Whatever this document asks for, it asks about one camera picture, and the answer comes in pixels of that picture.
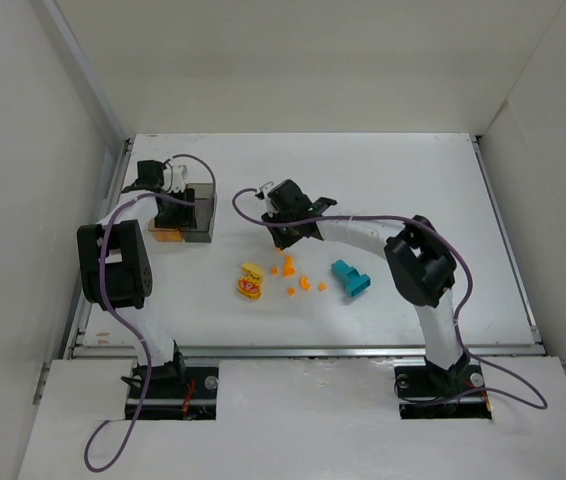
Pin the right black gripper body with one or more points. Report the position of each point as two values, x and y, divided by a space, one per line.
283 232

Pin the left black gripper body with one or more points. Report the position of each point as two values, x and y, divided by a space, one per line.
174 216

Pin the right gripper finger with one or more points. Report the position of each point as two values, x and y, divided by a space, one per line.
294 235
280 237

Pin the orange arch lego stack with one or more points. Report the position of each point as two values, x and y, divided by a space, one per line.
288 267

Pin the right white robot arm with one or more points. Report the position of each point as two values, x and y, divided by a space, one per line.
421 265

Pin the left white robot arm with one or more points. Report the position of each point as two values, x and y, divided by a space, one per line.
116 274

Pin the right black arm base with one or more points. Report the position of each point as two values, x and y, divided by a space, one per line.
425 394

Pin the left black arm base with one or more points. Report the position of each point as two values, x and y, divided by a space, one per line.
187 395

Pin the orange transparent container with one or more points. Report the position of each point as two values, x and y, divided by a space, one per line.
164 231

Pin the yellow round lego with sticker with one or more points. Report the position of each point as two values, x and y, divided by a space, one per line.
249 284

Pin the grey transparent container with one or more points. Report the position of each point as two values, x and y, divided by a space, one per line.
204 214

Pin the teal lego piece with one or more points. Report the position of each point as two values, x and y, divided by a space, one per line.
353 282

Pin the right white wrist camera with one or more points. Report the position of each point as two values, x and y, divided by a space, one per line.
263 190

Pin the aluminium frame rail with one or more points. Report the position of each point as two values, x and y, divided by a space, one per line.
439 176

